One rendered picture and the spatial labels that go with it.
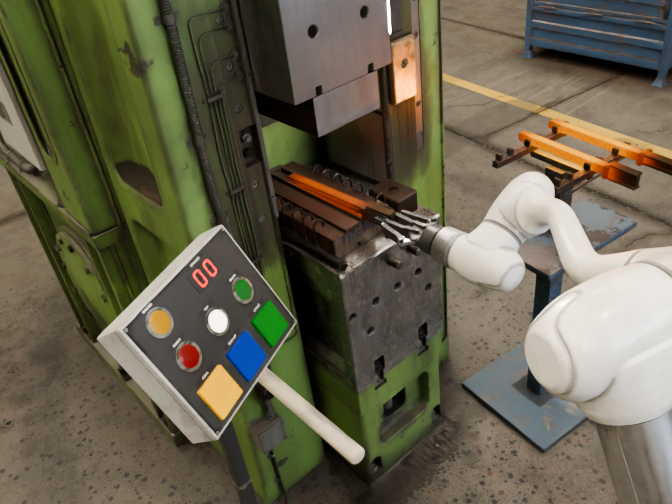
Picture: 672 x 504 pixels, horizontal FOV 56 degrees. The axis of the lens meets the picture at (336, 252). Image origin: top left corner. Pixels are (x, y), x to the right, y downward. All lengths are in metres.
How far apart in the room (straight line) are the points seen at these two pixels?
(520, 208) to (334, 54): 0.53
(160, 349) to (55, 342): 2.08
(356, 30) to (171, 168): 0.51
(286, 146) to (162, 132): 0.72
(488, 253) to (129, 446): 1.69
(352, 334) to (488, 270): 0.51
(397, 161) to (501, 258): 0.64
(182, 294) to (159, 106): 0.41
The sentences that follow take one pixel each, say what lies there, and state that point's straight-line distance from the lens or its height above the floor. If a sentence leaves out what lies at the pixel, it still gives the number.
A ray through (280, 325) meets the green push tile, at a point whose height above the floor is 0.99.
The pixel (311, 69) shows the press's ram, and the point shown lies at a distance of 1.43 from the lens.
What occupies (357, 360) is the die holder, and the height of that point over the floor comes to 0.60.
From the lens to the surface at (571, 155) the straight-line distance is 1.91.
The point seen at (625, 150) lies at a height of 1.01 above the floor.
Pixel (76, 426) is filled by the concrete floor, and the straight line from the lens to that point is 2.81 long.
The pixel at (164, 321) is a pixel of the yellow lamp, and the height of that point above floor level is 1.16.
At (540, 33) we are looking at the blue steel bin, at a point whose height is 0.20.
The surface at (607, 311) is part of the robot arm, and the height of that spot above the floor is 1.35.
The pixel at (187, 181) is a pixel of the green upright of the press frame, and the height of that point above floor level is 1.23.
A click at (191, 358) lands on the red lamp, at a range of 1.22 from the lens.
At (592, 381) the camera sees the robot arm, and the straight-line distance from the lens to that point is 0.85.
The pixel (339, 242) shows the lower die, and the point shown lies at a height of 0.96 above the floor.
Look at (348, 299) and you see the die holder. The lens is 1.67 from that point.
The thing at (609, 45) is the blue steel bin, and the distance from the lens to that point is 5.26.
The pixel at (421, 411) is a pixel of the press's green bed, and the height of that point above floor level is 0.15.
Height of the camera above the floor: 1.90
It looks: 35 degrees down
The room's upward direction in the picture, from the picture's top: 8 degrees counter-clockwise
